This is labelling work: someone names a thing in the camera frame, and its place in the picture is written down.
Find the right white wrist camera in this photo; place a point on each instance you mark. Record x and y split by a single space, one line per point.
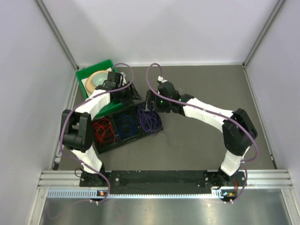
160 79

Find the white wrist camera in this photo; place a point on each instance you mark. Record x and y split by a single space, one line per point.
123 78
160 79

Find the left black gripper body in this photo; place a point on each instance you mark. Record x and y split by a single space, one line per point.
124 93

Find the wooden round plate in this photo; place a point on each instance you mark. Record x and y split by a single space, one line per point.
92 83

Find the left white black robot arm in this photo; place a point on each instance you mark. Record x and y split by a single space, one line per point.
77 133

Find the left aluminium corner post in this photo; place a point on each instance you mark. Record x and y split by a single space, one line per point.
54 29

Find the black two-compartment tray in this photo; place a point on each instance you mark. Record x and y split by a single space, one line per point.
124 126

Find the aluminium frame rail front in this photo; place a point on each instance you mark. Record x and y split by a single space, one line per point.
256 179

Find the teal glass bowl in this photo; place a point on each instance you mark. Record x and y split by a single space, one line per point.
99 77

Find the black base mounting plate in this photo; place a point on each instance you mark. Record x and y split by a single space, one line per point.
171 182

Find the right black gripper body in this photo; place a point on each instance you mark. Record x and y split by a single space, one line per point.
167 107

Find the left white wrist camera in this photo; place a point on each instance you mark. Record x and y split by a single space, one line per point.
123 78

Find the aluminium corner post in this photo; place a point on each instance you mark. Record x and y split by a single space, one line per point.
54 29
276 10

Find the white slotted cable duct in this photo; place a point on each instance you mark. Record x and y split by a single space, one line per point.
99 194

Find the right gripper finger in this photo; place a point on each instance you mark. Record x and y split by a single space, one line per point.
156 103
149 101

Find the right aluminium corner post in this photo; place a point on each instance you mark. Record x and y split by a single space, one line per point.
276 10

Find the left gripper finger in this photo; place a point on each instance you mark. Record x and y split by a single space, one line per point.
134 93
127 102

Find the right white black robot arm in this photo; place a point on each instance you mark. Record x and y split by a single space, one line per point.
236 126

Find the green plastic bin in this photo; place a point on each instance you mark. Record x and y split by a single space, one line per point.
84 74

